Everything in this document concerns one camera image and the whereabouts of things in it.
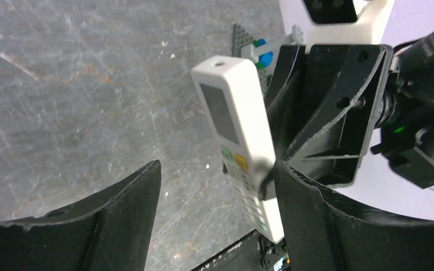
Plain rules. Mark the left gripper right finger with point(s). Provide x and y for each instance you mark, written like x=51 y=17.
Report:
x=325 y=230

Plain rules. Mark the white remote control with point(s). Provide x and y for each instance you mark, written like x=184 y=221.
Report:
x=230 y=92

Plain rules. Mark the grey lego brick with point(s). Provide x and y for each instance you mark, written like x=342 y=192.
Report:
x=296 y=37

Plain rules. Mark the blue lego brick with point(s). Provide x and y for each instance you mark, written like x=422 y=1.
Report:
x=266 y=59

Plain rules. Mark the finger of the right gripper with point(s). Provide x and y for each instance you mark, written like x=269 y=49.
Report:
x=281 y=97
x=341 y=94

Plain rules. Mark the grey lego baseplate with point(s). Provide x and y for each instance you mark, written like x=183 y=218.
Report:
x=244 y=46

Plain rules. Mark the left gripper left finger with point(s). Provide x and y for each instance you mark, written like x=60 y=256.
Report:
x=108 y=230

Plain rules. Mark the green lego brick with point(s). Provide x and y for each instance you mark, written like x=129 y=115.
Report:
x=259 y=54

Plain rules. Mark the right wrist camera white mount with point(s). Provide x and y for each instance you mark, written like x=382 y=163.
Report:
x=338 y=22

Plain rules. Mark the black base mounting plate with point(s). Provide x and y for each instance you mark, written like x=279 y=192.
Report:
x=253 y=252

